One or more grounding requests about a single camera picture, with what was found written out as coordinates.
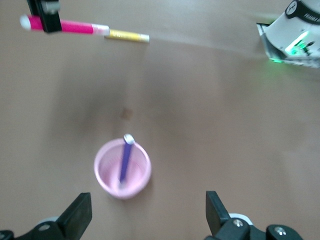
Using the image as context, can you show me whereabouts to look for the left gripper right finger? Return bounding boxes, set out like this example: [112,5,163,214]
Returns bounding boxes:
[204,190,305,240]

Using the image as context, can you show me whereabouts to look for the yellow highlighter pen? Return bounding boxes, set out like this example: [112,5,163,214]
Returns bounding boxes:
[104,28,151,44]

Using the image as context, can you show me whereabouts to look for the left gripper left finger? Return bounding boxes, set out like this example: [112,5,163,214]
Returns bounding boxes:
[0,191,93,240]

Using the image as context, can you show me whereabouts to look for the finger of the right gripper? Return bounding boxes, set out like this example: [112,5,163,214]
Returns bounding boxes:
[26,0,63,34]

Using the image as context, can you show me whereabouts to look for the pink highlighter pen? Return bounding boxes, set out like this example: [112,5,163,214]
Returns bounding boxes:
[19,14,111,36]

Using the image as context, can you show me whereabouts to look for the purple highlighter pen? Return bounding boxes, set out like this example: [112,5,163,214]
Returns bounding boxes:
[118,133,137,190]

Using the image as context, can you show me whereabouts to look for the pink cup holder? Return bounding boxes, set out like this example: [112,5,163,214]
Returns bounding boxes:
[93,137,153,200]

